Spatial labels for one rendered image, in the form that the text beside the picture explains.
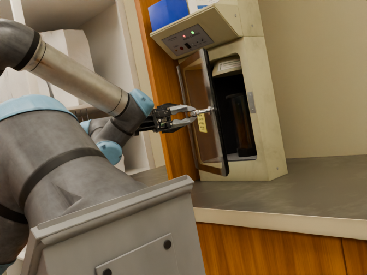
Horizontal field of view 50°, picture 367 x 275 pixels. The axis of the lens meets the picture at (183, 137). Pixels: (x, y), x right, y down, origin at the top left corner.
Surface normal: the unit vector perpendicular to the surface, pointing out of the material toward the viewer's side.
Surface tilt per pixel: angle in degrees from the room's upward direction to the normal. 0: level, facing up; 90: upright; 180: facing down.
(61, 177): 38
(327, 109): 90
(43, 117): 46
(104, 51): 90
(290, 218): 90
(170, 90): 90
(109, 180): 27
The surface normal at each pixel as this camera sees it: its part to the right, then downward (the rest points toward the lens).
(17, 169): -0.51, -0.14
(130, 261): 0.68, -0.09
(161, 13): -0.73, 0.17
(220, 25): -0.38, 0.82
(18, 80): 0.18, -0.06
